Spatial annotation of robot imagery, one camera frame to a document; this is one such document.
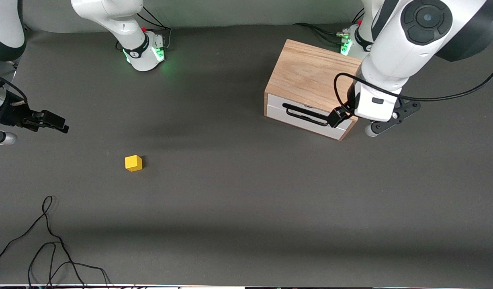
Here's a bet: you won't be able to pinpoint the white drawer with black handle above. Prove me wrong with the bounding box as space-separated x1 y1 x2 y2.
266 93 354 140

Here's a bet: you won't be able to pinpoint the wooden drawer cabinet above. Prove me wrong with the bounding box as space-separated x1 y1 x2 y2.
264 39 367 141

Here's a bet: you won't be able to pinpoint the yellow cube block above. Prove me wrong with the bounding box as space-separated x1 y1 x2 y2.
125 155 143 172

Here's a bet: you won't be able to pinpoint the black right arm wrist cable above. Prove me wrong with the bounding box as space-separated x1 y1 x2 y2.
0 71 29 106

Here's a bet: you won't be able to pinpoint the black arm wrist cable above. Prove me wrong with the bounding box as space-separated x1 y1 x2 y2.
0 71 29 106
333 52 493 112

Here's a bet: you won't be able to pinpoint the black left arm wrist cable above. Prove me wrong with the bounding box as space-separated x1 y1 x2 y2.
333 52 493 112

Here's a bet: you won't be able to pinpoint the black left arm base cables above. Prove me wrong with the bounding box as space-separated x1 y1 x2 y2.
293 8 365 45

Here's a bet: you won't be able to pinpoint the black arm base cables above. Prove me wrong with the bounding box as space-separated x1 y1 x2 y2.
116 6 173 52
293 8 365 45

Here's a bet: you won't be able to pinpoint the thin black loose cable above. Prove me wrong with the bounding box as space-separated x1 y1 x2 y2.
0 195 112 289

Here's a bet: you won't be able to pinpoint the black right arm base cables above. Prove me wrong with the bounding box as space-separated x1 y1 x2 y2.
116 6 173 52

